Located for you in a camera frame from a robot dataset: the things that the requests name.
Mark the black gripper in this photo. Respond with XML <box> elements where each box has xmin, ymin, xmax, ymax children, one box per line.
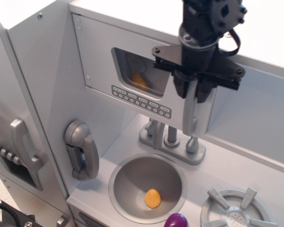
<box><xmin>152</xmin><ymin>44</ymin><xmax>245</xmax><ymax>103</ymax></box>

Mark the white toy microwave door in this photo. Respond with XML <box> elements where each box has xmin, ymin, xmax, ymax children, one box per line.
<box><xmin>72</xmin><ymin>13</ymin><xmax>220</xmax><ymax>136</ymax></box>

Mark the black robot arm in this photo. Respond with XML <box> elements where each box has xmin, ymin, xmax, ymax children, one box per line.
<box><xmin>152</xmin><ymin>0</ymin><xmax>247</xmax><ymax>103</ymax></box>

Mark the yellow toy food in microwave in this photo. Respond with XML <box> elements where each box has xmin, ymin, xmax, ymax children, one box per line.
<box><xmin>131</xmin><ymin>71</ymin><xmax>148</xmax><ymax>91</ymax></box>

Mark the grey toy faucet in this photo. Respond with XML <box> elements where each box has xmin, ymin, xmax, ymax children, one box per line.
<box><xmin>139</xmin><ymin>119</ymin><xmax>206</xmax><ymax>166</ymax></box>

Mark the white toy kitchen cabinet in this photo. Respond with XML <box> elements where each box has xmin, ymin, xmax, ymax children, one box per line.
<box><xmin>0</xmin><ymin>0</ymin><xmax>284</xmax><ymax>227</ymax></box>

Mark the grey round sink bowl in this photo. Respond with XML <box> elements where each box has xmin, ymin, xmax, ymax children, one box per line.
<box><xmin>108</xmin><ymin>153</ymin><xmax>187</xmax><ymax>224</ymax></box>

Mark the yellow toy corn piece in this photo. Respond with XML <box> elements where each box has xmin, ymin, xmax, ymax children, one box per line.
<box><xmin>144</xmin><ymin>189</ymin><xmax>161</xmax><ymax>209</ymax></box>

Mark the grey toy stove burner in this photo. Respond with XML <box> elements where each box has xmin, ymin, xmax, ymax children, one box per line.
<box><xmin>200</xmin><ymin>187</ymin><xmax>278</xmax><ymax>227</ymax></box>

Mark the grey toy telephone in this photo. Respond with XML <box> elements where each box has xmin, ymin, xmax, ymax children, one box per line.
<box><xmin>64</xmin><ymin>120</ymin><xmax>99</xmax><ymax>182</ymax></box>

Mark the purple toy eggplant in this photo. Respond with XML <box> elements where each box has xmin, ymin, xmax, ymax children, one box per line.
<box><xmin>164</xmin><ymin>213</ymin><xmax>188</xmax><ymax>227</ymax></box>

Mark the grey ice dispenser panel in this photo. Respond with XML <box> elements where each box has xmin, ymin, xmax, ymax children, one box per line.
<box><xmin>0</xmin><ymin>144</ymin><xmax>43</xmax><ymax>191</ymax></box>

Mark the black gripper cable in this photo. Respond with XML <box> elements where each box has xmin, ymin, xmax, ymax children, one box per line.
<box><xmin>219</xmin><ymin>29</ymin><xmax>241</xmax><ymax>57</ymax></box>

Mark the grey fridge door handle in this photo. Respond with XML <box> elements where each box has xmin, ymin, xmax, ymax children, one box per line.
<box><xmin>9</xmin><ymin>118</ymin><xmax>43</xmax><ymax>172</ymax></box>

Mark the black robot base with cable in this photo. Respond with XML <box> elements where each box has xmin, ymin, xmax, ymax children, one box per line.
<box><xmin>0</xmin><ymin>200</ymin><xmax>41</xmax><ymax>227</ymax></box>

